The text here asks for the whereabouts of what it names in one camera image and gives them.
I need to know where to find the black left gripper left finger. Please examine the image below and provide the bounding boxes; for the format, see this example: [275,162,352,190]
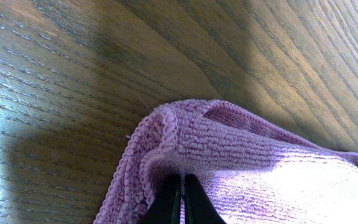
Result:
[140,175,181,224]

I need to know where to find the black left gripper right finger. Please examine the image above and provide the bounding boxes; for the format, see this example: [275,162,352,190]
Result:
[185,174,226,224]

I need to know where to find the purple microfibre cloth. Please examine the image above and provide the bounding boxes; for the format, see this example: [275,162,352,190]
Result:
[95,100,358,223]

